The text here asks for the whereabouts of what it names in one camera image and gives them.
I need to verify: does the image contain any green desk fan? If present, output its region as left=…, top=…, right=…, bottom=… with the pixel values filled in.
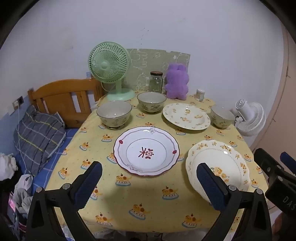
left=88, top=42, right=136, bottom=102

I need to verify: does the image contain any white floor fan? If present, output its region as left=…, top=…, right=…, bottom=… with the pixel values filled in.
left=231, top=99, right=266, bottom=137

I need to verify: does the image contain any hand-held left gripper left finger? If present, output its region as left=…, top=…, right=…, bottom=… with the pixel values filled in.
left=26, top=161, right=103, bottom=241

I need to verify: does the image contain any purple plush toy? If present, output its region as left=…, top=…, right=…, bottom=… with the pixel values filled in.
left=164, top=63, right=190, bottom=100

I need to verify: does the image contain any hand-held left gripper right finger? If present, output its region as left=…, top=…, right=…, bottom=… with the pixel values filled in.
left=196, top=163, right=273, bottom=241

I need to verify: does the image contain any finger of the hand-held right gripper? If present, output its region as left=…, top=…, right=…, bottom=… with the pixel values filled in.
left=253, top=148, right=296, bottom=183
left=280, top=152, right=296, bottom=169

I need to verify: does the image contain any white red-rimmed plate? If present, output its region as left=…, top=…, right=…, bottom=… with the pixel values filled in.
left=113, top=126, right=180, bottom=178

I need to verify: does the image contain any wooden bed headboard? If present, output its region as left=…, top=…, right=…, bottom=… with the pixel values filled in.
left=28, top=78, right=107, bottom=129

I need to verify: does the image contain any round yellow floral plate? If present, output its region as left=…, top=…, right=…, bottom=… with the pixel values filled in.
left=162, top=103, right=211, bottom=131

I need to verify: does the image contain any green patterned wall sheet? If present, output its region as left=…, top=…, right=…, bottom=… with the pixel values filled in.
left=126, top=48, right=191, bottom=93

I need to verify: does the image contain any grey crumpled garment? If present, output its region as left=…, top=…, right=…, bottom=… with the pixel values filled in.
left=13, top=174, right=35, bottom=216

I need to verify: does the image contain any glass jar with dark lid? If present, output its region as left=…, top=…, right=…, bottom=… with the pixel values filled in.
left=150, top=71, right=164, bottom=93

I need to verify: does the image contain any blue checked bed sheet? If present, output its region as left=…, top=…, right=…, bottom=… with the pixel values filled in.
left=17, top=128, right=80, bottom=197

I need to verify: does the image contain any grey plaid pillow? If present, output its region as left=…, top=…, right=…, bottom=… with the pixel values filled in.
left=13, top=105, right=66, bottom=175

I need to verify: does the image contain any wall socket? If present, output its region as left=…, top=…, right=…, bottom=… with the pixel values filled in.
left=13, top=96, right=25, bottom=109

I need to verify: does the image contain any yellow printed tablecloth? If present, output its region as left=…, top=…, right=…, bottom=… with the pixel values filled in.
left=45, top=94, right=270, bottom=234

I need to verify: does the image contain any white crumpled cloth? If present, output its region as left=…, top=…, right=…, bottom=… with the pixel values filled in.
left=0, top=153, right=18, bottom=181

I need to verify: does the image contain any floral ceramic bowl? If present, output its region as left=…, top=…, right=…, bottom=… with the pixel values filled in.
left=210, top=105, right=236, bottom=128
left=96, top=101, right=133, bottom=129
left=137, top=92, right=167, bottom=113

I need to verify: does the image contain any scalloped yellow floral plate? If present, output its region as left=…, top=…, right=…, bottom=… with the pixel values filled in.
left=185, top=140, right=251, bottom=204

